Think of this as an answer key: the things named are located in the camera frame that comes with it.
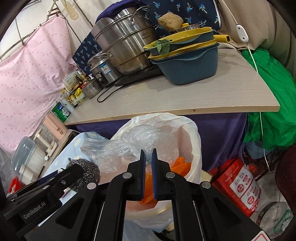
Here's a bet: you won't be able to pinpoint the orange plastic wrapper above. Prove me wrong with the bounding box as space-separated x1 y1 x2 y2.
140 157 192 207

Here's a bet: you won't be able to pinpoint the clear plastic bag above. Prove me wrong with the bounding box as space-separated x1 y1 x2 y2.
80 125 179 173

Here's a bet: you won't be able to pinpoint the steel wool scrubber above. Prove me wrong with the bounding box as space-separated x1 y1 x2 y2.
66 158 101 192

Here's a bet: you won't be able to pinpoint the white lined trash bin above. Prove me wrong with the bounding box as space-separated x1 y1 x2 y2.
99 112 203 233

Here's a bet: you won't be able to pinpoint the red plastic basin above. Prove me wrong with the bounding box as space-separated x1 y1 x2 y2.
8 177 25 194

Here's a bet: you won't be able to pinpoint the clear lidded dish rack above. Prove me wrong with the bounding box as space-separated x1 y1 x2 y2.
11 137 46 185

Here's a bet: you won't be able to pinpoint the purple counter skirt cloth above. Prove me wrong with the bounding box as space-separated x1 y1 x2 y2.
75 112 248 172

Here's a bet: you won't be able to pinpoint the light blue dotted tablecloth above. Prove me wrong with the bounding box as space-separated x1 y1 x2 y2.
43 131 107 241

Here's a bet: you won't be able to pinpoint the white glass kettle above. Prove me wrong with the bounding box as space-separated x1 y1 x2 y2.
33 128 58 161

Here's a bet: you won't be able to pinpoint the red plastic bag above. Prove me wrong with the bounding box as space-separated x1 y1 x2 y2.
210 157 261 217

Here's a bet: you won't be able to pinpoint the pink electric kettle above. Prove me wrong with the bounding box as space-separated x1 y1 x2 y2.
43 112 67 141

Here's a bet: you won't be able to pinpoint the black induction cooker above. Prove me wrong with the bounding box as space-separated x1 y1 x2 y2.
114 65 164 86

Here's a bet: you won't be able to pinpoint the small steel pot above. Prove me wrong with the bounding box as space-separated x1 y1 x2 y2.
82 79 102 99

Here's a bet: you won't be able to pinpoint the white bottle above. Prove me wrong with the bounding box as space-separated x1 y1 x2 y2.
61 97 75 113

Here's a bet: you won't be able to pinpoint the dark soy sauce bottle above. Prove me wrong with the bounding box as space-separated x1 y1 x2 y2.
74 74 84 89

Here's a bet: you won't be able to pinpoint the silver rice cooker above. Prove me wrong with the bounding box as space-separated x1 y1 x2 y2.
88 51 122 87

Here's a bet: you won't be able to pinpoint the blue yellow stacked basins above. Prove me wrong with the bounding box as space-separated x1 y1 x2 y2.
144 27 230 85

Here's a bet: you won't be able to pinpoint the white cardboard box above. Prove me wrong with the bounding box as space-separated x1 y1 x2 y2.
63 71 78 91

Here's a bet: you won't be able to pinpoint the green plastic bag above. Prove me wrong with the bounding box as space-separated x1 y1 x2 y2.
240 47 296 151

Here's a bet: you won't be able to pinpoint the pink dotted curtain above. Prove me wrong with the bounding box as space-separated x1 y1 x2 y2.
1 16 76 154

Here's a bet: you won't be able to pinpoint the large stainless steamer pot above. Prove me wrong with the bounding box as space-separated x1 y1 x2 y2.
91 6 157 75

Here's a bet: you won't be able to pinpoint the brown loofah sponge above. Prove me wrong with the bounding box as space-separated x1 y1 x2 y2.
158 12 184 32

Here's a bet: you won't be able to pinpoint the navy floral cloth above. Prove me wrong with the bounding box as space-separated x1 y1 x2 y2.
73 0 221 75

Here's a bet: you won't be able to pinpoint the purple cloth on pot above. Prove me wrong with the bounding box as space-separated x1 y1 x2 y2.
95 0 144 22

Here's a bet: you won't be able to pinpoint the white cable with switch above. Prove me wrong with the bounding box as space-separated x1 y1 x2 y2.
218 0 271 172

